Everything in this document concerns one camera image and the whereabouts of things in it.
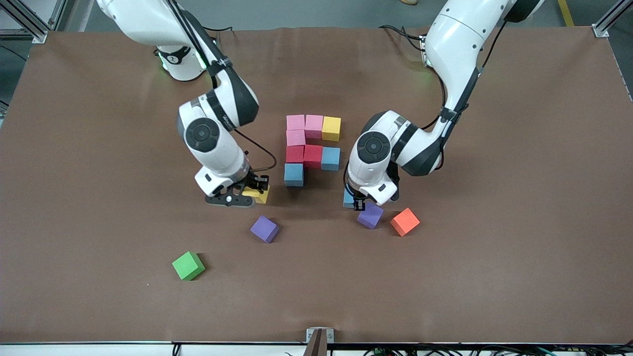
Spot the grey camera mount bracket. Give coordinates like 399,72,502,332
304,328,335,356

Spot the green foam block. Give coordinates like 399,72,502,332
172,251,206,281

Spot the purple foam block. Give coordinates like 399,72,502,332
357,202,384,229
250,215,280,244

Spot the brown table cover sheet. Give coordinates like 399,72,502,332
0,25,633,345

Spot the white table edge rail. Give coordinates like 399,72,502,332
0,342,633,356

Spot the orange foam block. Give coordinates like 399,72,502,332
390,208,421,237

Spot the yellow foam block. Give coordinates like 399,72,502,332
244,185,271,204
322,117,342,142

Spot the aluminium frame profile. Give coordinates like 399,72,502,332
592,0,633,38
0,0,70,44

